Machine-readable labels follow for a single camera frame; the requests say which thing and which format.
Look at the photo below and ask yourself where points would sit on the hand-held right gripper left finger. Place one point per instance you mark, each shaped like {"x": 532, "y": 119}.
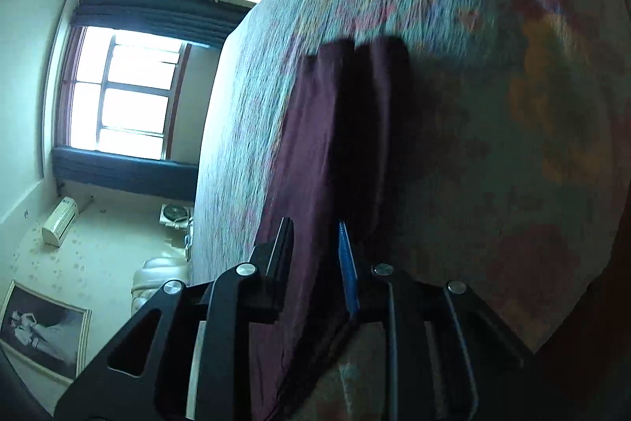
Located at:
{"x": 276, "y": 263}

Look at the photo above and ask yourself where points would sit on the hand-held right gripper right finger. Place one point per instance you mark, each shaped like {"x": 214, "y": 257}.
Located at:
{"x": 347, "y": 268}

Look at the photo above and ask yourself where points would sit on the maroon pants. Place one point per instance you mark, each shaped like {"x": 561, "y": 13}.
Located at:
{"x": 315, "y": 154}

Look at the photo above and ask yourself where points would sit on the white fan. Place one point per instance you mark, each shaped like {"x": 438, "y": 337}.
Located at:
{"x": 172, "y": 214}

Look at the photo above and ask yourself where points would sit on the cream tufted headboard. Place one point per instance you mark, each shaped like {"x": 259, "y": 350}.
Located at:
{"x": 157, "y": 273}

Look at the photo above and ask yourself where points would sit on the dark blue curtain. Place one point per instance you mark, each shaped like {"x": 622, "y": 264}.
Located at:
{"x": 123, "y": 174}
{"x": 148, "y": 2}

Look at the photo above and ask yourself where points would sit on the bedroom window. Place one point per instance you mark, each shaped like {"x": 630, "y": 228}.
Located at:
{"x": 128, "y": 105}

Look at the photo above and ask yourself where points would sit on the floral bedspread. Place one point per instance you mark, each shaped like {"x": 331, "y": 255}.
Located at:
{"x": 493, "y": 105}

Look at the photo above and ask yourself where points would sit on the white air conditioner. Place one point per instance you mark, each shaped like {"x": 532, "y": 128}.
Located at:
{"x": 59, "y": 221}

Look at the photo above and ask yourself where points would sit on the framed wall picture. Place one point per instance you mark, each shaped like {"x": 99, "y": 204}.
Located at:
{"x": 39, "y": 327}

